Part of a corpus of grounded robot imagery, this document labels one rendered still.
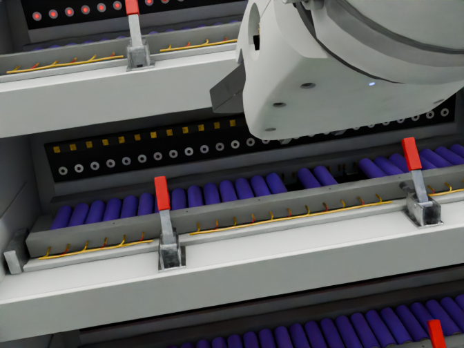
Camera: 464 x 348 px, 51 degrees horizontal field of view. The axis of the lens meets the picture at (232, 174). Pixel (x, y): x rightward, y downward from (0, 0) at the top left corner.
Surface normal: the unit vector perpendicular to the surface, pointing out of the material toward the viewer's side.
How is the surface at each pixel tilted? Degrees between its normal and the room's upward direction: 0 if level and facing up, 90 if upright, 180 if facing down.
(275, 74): 115
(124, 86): 110
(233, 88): 86
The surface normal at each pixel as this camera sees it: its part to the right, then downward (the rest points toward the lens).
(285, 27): 0.04, -0.16
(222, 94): -0.85, 0.07
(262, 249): -0.12, -0.92
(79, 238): 0.11, 0.37
